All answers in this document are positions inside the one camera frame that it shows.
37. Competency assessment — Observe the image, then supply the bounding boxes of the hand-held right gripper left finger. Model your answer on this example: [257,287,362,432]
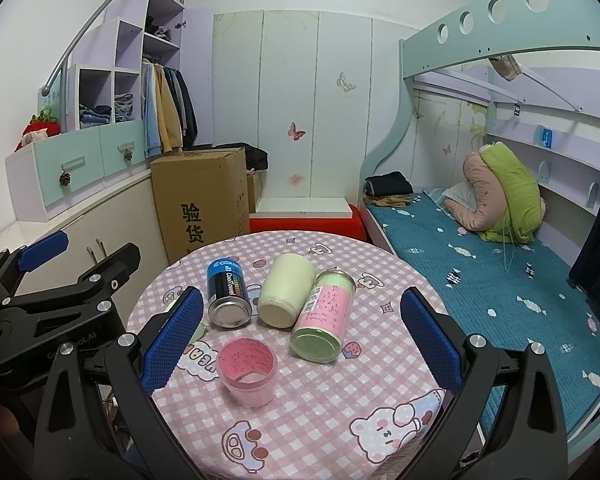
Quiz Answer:
[32,286,204,480]

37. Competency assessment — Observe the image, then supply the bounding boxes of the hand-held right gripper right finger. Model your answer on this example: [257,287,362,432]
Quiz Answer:
[401,287,568,480]

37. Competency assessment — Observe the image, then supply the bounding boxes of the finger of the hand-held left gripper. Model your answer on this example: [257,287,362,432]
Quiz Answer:
[2,242,142,313]
[0,232,70,307]

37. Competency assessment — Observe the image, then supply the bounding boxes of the pink and green cup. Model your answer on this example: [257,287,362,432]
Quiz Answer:
[289,270,357,363]

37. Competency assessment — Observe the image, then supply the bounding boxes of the pale green plastic jar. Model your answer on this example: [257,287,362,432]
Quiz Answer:
[257,253,317,329]

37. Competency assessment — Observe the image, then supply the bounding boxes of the translucent pink cup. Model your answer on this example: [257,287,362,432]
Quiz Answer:
[216,337,279,408]

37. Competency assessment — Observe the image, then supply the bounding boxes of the low white cabinet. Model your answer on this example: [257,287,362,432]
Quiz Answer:
[0,175,170,321]

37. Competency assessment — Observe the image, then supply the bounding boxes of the blue printed can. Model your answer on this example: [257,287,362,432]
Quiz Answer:
[206,259,253,329]

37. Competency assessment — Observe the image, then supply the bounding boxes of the teal printed bed sheet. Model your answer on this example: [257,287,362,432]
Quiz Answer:
[365,187,600,436]

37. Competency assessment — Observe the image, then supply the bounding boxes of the large cardboard box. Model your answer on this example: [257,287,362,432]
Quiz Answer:
[150,147,251,266]

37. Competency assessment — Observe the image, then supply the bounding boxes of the teal drawer cabinet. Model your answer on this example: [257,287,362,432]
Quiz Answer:
[5,119,153,222]

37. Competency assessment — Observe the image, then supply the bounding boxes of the red strawberry plush toy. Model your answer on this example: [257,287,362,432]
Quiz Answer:
[15,107,61,152]

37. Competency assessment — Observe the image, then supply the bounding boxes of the pink checkered tablecloth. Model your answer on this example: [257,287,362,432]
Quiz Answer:
[125,230,461,480]

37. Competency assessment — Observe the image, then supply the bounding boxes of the folded tan clothes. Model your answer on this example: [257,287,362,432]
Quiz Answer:
[365,192,424,207]

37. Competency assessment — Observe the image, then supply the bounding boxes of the white pillow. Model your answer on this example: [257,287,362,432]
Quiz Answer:
[442,182,477,212]

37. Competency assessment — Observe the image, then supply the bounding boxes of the light blue hanging shirt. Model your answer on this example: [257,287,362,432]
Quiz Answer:
[141,62,163,158]

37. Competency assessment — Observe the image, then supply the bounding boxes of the folded jeans stack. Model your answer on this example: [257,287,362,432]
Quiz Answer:
[112,91,141,123]
[79,104,112,129]

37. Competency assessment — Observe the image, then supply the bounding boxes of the small cardboard box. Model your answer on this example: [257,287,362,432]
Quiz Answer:
[246,170,268,213]

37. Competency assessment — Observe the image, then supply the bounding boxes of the yellow hanging jacket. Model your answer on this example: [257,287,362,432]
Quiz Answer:
[152,62,184,154]

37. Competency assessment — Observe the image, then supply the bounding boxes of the folded dark clothes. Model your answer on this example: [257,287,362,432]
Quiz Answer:
[364,171,415,197]

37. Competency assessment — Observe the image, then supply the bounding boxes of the green and pink rolled quilt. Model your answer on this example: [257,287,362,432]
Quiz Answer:
[452,142,548,245]

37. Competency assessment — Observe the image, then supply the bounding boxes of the red cloth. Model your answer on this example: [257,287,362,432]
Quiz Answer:
[249,205,367,242]

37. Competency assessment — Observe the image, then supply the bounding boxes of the black bag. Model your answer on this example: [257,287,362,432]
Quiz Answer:
[230,142,270,172]

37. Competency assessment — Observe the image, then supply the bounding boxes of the dark hanging jackets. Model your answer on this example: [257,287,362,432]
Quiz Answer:
[162,65,199,145]

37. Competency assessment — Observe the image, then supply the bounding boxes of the purple cubby shelf unit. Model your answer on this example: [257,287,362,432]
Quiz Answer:
[65,0,216,148]

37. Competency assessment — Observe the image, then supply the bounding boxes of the dark clothes pile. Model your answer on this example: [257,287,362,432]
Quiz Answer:
[146,16,174,44]

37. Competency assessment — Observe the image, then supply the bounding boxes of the white panelled wardrobe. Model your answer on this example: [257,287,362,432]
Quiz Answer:
[212,10,407,202]

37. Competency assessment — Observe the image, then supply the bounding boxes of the hanging cloth bag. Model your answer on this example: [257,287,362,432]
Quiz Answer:
[490,54,524,81]

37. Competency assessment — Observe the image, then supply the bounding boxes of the teal bunk bed frame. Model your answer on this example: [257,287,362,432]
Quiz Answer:
[362,0,600,456]

